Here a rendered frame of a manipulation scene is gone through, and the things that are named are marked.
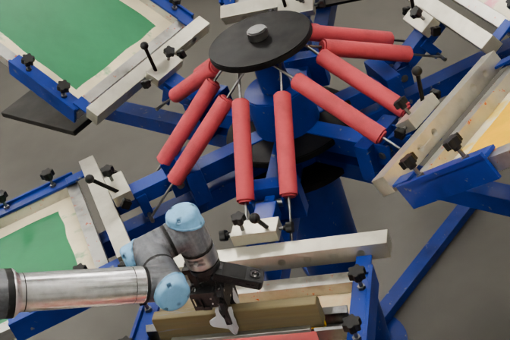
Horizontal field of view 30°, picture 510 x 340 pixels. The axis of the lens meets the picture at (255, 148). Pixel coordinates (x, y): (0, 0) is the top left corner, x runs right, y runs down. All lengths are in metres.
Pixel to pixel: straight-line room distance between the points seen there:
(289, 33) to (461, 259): 1.40
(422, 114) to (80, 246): 1.08
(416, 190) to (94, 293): 0.80
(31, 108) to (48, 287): 1.94
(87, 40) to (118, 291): 1.62
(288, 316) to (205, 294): 0.20
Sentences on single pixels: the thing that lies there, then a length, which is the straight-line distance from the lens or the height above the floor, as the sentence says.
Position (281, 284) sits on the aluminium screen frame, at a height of 0.99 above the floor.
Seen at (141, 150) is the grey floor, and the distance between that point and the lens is 5.06.
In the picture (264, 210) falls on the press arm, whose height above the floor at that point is 1.04.
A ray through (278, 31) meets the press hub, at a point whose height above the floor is 1.32.
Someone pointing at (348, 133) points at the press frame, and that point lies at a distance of 2.77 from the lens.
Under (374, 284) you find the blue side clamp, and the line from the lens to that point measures 2.33.
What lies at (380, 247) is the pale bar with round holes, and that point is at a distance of 2.35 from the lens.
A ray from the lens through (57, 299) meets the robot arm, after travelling 1.89.
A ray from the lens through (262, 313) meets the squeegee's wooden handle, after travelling 2.21.
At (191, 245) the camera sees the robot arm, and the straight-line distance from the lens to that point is 2.07.
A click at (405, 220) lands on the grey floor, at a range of 4.01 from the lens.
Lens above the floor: 2.56
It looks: 33 degrees down
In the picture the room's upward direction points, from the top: 20 degrees counter-clockwise
